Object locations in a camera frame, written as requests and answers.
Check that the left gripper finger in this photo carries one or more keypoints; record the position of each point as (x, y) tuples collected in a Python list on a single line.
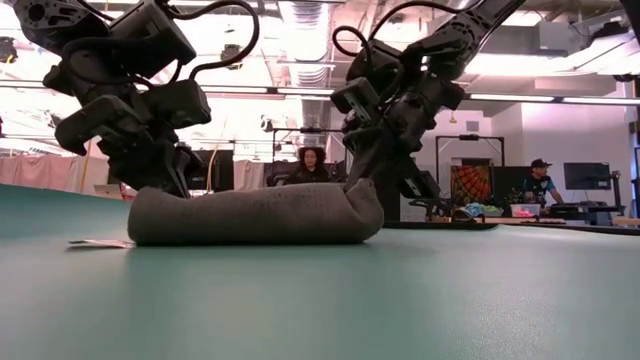
[(150, 172), (189, 162)]

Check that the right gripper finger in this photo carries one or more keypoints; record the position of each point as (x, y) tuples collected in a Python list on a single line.
[(375, 160), (420, 185)]

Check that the grey towel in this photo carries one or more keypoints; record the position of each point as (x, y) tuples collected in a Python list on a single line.
[(250, 215)]

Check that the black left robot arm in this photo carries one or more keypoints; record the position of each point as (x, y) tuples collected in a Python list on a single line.
[(55, 20)]

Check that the black cabinet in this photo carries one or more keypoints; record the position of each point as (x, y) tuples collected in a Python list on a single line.
[(392, 205)]

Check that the black flat panel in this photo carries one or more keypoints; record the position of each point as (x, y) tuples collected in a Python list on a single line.
[(222, 170)]

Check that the beige box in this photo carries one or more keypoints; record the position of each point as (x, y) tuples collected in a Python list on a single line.
[(107, 192)]

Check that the colourful tapestry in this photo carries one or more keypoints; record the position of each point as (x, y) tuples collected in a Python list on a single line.
[(470, 185)]

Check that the blue cloth pile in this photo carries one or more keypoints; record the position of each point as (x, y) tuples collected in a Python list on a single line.
[(475, 210)]

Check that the person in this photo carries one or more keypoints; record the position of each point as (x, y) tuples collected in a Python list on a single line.
[(540, 187), (310, 172)]

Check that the large black screen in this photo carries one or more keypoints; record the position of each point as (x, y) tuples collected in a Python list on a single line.
[(507, 185)]

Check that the pink curtain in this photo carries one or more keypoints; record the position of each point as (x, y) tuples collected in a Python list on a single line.
[(30, 172)]

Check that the long LED light bar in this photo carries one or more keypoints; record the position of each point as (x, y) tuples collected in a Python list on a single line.
[(515, 97)]

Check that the pink items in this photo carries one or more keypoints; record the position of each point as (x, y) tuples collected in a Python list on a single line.
[(525, 214)]

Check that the black round ceiling fixture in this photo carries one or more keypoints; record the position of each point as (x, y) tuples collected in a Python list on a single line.
[(231, 59)]

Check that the neighbouring wooden table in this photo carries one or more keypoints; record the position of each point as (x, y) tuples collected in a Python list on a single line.
[(540, 220)]

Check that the black ceiling spotlight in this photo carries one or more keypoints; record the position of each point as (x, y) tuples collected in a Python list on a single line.
[(7, 50)]

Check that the green table mat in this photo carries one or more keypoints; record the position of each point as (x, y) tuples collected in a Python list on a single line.
[(320, 310)]

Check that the black desk unit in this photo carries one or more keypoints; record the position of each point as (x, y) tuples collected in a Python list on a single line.
[(580, 210)]

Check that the small black monitor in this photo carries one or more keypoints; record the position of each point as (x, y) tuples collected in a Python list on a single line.
[(587, 176)]

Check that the black monitor stand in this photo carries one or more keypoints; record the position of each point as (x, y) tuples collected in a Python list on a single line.
[(616, 195)]

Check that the wooden board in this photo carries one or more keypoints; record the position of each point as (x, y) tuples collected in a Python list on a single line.
[(627, 221)]

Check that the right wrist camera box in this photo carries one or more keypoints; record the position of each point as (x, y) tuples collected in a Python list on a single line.
[(377, 62)]

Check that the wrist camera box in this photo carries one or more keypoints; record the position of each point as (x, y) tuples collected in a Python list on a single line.
[(377, 62), (155, 35)]

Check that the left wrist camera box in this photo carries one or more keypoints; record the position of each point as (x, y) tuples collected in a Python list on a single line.
[(155, 35)]

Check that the silver ventilation duct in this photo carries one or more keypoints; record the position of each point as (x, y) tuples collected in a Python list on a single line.
[(305, 30)]

